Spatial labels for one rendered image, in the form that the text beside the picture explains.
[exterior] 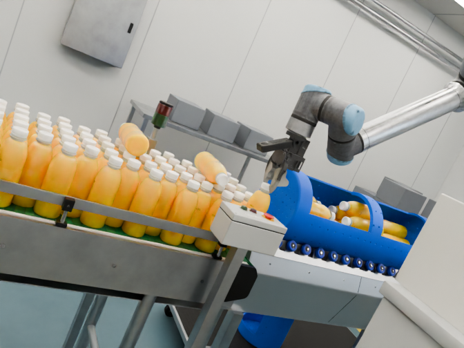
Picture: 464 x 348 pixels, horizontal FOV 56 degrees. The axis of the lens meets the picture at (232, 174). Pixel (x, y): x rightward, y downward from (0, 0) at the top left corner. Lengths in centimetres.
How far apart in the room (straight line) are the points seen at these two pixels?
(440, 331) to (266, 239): 52
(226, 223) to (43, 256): 51
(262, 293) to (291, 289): 12
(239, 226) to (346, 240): 67
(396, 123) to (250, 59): 380
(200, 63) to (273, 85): 98
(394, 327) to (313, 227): 52
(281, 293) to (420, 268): 63
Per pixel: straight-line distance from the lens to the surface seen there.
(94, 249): 131
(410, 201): 558
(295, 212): 162
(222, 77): 514
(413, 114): 162
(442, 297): 133
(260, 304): 183
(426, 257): 138
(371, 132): 152
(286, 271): 174
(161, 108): 179
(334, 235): 178
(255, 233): 131
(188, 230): 137
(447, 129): 744
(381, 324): 138
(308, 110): 142
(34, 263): 131
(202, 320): 146
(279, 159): 145
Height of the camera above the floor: 142
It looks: 10 degrees down
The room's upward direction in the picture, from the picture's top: 24 degrees clockwise
